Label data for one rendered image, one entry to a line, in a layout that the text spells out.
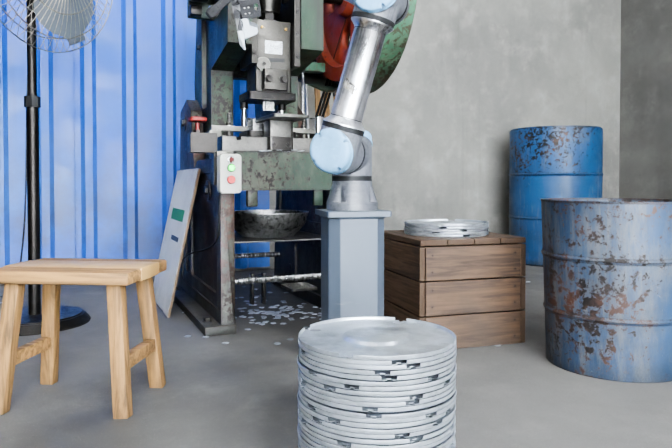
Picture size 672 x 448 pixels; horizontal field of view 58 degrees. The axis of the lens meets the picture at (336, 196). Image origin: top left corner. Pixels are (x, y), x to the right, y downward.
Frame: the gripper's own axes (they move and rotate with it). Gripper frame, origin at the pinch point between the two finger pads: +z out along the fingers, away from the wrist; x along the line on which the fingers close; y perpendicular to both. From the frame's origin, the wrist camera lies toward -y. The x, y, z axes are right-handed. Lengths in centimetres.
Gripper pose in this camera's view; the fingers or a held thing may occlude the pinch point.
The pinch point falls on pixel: (243, 47)
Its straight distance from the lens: 192.1
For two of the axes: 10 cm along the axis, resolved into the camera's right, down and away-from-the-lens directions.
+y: 9.9, -1.6, 0.7
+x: -1.2, -3.8, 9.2
